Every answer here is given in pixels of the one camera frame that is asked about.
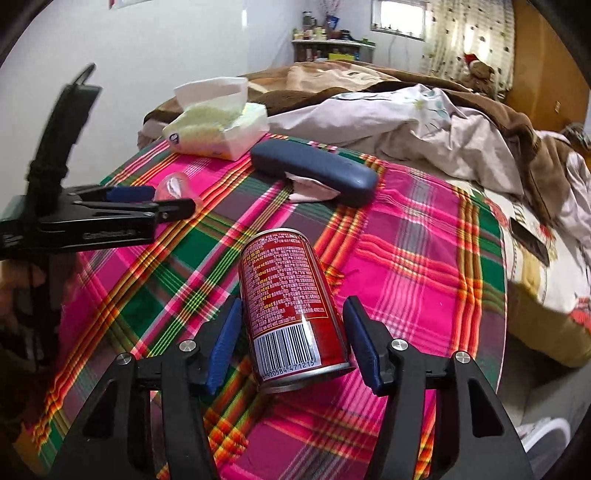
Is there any patterned curtain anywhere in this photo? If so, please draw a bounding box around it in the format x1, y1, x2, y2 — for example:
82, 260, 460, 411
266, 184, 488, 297
422, 0, 516, 99

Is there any floral bed sheet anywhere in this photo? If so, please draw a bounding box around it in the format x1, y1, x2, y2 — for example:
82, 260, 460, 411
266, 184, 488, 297
450, 180, 591, 330

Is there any window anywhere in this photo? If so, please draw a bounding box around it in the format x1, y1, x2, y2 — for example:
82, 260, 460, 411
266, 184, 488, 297
370, 0, 428, 40

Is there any red drink can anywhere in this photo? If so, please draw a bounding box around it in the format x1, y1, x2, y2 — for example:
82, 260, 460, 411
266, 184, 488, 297
238, 228, 356, 394

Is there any cluttered white shelf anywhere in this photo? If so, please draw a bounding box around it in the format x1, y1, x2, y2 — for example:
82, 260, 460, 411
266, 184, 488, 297
291, 11, 376, 64

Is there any brown fleece blanket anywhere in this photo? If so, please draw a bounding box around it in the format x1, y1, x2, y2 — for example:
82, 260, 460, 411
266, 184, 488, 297
142, 60, 575, 223

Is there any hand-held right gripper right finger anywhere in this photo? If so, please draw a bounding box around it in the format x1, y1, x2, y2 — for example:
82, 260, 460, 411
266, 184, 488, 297
342, 295, 532, 480

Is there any wooden wardrobe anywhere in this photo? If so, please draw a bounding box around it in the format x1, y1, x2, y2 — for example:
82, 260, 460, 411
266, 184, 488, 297
505, 0, 588, 136

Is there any pale pink cloth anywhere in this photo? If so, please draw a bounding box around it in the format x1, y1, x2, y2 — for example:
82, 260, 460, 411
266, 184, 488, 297
283, 172, 341, 204

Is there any pale floral quilt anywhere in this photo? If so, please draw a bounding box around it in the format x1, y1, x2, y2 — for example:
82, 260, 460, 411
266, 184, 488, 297
267, 83, 591, 259

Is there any pink green plaid blanket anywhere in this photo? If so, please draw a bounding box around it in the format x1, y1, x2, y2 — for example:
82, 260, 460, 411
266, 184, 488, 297
28, 134, 509, 480

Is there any clear plastic cup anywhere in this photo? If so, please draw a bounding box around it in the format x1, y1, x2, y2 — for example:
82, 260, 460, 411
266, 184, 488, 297
154, 172, 204, 208

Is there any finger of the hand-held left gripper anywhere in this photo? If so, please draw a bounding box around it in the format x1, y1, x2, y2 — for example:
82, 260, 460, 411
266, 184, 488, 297
65, 185, 156, 204
44, 198, 196, 227

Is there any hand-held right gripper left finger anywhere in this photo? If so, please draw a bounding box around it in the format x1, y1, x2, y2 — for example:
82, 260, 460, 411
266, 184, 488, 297
51, 296, 243, 480

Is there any brown teddy bear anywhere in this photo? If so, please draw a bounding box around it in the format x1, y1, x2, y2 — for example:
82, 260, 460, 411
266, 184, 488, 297
462, 52, 500, 99

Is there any dark blue glasses case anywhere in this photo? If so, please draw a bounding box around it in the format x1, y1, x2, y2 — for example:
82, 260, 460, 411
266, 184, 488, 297
250, 140, 380, 208

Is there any black smartphone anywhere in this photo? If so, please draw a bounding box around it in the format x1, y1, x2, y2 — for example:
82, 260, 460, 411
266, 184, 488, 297
510, 217, 550, 267

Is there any white trash bin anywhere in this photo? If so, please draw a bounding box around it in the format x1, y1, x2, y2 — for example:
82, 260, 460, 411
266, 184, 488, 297
514, 416, 572, 480

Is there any soft tissue pack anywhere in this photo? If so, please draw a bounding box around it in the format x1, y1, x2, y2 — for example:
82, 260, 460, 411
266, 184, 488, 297
161, 76, 270, 161

